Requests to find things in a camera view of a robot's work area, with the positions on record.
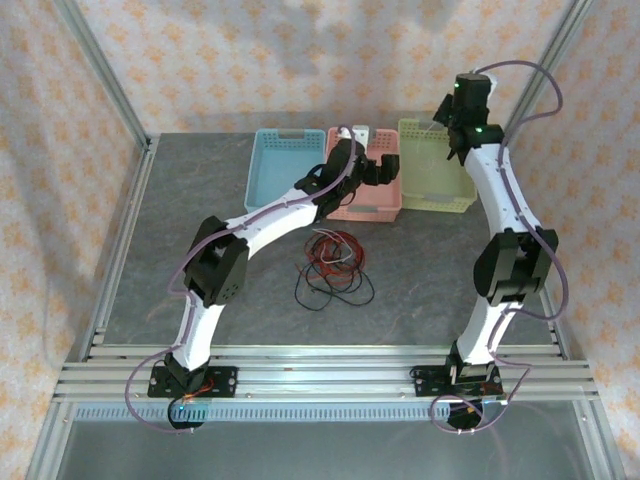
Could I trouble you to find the pink plastic basket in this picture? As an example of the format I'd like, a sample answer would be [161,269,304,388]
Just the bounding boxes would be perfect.
[324,127,404,224]

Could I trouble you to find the green plastic basket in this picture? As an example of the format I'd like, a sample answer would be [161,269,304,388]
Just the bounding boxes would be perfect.
[397,117,479,214]

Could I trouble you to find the blue plastic basket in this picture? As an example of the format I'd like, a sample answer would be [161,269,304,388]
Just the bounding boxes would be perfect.
[243,128,327,214]

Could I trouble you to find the red and black cables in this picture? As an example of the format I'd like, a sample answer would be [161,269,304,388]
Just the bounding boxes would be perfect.
[293,239,375,311]

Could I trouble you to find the thin black cable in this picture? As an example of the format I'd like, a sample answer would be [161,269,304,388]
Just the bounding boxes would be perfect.
[293,239,375,311]

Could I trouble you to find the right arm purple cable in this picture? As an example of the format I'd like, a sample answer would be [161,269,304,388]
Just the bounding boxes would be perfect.
[430,58,569,436]

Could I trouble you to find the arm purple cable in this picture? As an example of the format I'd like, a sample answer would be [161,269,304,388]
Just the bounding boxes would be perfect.
[430,58,569,436]
[124,124,359,435]

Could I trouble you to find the aluminium frame post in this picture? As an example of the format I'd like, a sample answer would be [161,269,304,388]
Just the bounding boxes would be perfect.
[497,0,596,149]
[52,0,154,151]

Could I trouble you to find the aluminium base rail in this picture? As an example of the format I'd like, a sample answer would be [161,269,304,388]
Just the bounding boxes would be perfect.
[52,343,600,404]

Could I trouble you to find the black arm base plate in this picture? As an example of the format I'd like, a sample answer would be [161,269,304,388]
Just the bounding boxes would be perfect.
[147,364,239,399]
[411,364,504,399]

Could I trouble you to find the aluminium table side rail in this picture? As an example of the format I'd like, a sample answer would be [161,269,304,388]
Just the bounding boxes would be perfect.
[497,142,574,361]
[77,137,161,361]

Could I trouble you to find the grey slotted cable duct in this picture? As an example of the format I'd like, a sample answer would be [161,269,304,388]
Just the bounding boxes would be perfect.
[73,402,454,422]

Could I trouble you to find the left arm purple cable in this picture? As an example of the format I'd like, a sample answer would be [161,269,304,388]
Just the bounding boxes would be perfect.
[124,124,359,435]

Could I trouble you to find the aluminium lower frame bar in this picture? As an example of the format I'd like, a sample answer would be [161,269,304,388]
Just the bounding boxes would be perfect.
[27,402,76,480]
[572,399,629,480]

